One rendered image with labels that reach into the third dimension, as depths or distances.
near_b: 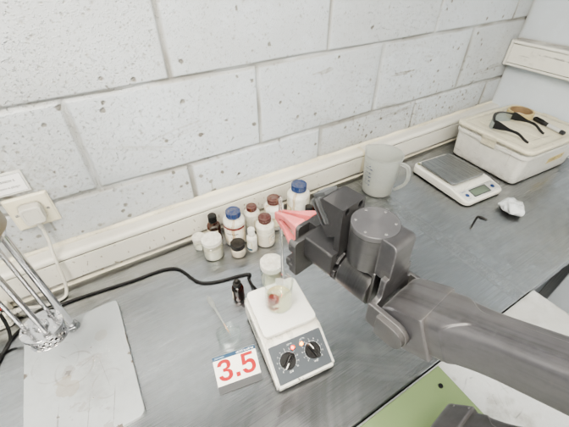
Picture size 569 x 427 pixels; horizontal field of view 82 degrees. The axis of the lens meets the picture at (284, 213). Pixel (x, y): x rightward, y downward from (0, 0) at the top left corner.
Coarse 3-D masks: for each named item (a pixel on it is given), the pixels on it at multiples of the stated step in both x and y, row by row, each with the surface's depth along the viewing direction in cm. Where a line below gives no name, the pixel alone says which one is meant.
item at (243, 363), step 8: (248, 352) 68; (224, 360) 67; (232, 360) 67; (240, 360) 68; (248, 360) 68; (256, 360) 68; (216, 368) 66; (224, 368) 67; (232, 368) 67; (240, 368) 67; (248, 368) 68; (256, 368) 68; (224, 376) 66; (232, 376) 67
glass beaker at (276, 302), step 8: (272, 272) 69; (280, 272) 69; (288, 272) 68; (264, 280) 67; (272, 280) 70; (280, 280) 71; (288, 280) 69; (264, 288) 66; (288, 288) 71; (264, 296) 69; (272, 296) 65; (280, 296) 65; (288, 296) 66; (272, 304) 67; (280, 304) 67; (288, 304) 68; (272, 312) 69; (280, 312) 68
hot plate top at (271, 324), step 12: (300, 288) 74; (252, 300) 72; (264, 300) 72; (300, 300) 72; (264, 312) 70; (288, 312) 70; (300, 312) 70; (312, 312) 70; (264, 324) 67; (276, 324) 67; (288, 324) 67; (300, 324) 68; (264, 336) 66
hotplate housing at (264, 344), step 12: (252, 312) 72; (252, 324) 72; (312, 324) 69; (276, 336) 67; (288, 336) 67; (324, 336) 69; (264, 348) 66; (312, 372) 66; (276, 384) 64; (288, 384) 64
